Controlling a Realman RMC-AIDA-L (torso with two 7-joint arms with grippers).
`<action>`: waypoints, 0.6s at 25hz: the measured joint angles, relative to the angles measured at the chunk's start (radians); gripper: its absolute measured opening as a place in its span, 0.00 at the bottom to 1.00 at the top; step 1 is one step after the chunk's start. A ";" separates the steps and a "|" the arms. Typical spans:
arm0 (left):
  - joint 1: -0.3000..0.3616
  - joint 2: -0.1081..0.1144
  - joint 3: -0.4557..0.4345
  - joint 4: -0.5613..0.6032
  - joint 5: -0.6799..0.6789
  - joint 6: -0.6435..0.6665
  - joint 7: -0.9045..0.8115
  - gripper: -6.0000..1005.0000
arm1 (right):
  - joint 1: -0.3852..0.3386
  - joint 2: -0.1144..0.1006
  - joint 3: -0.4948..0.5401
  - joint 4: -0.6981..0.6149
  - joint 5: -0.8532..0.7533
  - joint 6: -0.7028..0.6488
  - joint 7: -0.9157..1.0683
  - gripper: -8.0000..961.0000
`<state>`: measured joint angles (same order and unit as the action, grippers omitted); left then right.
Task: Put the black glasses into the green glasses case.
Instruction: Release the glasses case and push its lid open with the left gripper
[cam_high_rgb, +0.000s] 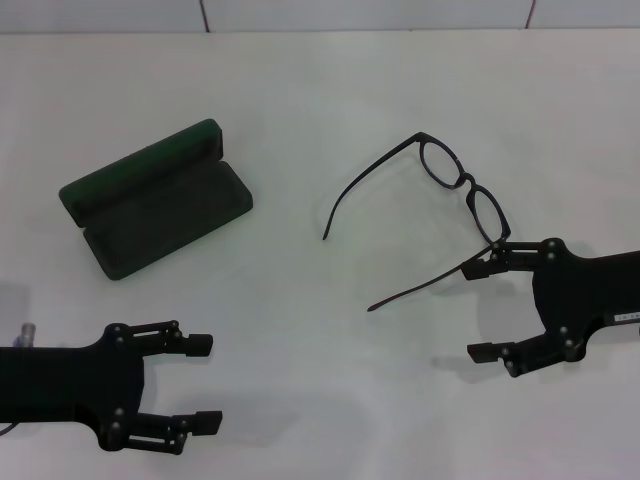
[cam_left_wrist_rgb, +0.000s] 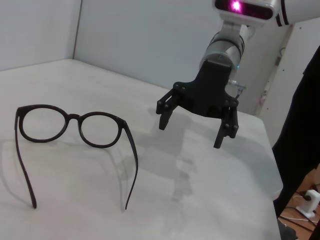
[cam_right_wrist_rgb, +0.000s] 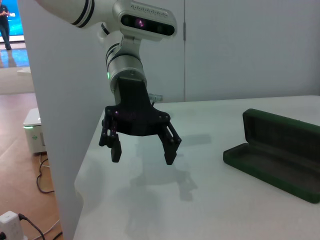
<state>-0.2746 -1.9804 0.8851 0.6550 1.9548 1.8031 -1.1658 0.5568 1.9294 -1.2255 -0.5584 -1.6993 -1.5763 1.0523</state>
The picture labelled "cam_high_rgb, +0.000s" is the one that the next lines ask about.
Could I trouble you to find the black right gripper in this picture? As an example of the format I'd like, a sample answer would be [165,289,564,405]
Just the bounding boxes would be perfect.
[460,238,640,377]

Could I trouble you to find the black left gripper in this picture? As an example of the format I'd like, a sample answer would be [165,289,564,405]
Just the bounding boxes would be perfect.
[0,319,224,457]

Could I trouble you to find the black glasses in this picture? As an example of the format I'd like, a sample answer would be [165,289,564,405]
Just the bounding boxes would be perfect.
[322,131,512,314]

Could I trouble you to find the green glasses case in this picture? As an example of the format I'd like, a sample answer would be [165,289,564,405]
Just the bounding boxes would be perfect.
[58,118,255,282]

